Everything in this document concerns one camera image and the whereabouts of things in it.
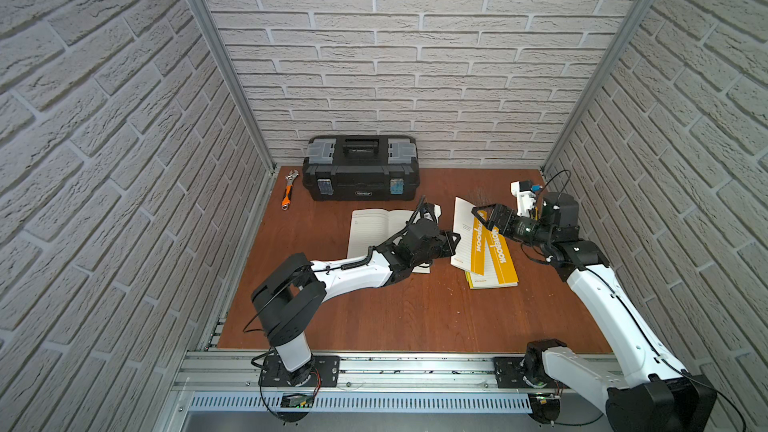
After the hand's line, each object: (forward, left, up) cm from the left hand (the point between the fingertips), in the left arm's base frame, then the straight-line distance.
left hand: (468, 235), depth 78 cm
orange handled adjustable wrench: (+32, +59, -18) cm, 70 cm away
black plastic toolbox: (+28, +31, -3) cm, 42 cm away
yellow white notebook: (-2, -2, -6) cm, 7 cm away
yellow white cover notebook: (-1, -13, -16) cm, 20 cm away
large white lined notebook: (+14, +25, -19) cm, 34 cm away
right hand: (+2, -4, +6) cm, 8 cm away
